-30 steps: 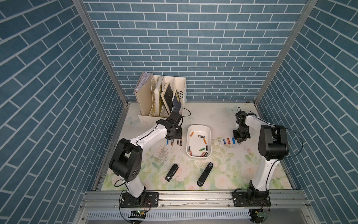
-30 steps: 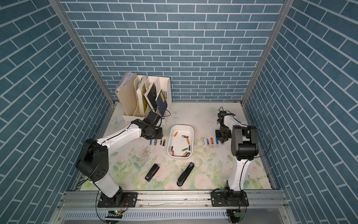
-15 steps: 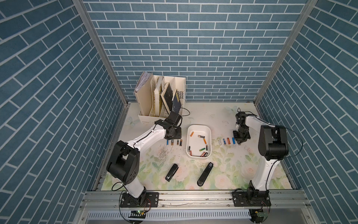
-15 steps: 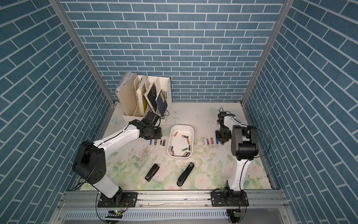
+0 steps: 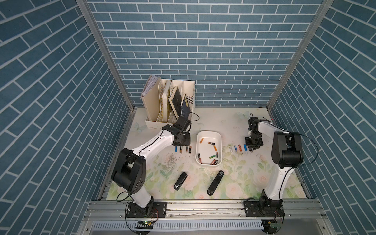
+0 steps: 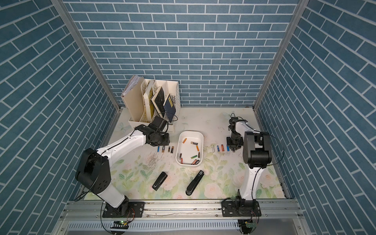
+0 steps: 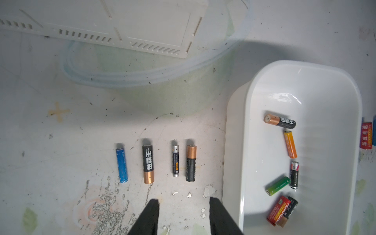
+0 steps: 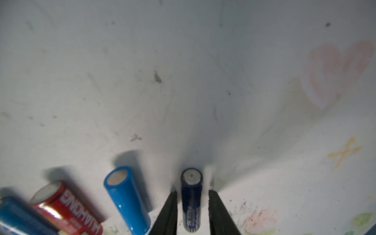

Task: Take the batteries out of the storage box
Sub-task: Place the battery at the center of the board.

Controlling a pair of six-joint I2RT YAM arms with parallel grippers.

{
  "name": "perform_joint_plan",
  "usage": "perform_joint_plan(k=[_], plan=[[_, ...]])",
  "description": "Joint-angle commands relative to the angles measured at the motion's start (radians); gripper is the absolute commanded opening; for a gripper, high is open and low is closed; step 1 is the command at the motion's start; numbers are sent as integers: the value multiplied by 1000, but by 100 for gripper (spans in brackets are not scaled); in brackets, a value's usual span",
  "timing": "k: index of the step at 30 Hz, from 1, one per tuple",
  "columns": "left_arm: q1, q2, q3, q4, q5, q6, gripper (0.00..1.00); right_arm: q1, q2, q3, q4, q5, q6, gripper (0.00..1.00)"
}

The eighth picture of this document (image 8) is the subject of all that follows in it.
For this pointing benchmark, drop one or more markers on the dark blue AAA battery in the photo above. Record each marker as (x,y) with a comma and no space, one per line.
(191,191)

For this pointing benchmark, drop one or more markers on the red AA battery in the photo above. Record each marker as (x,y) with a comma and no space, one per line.
(60,206)

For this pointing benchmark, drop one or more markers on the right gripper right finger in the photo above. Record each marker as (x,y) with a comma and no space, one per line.
(220,220)

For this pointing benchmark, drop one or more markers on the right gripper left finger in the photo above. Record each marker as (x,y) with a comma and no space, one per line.
(166,222)

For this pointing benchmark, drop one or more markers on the floral table mat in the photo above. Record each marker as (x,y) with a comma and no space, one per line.
(273,101)

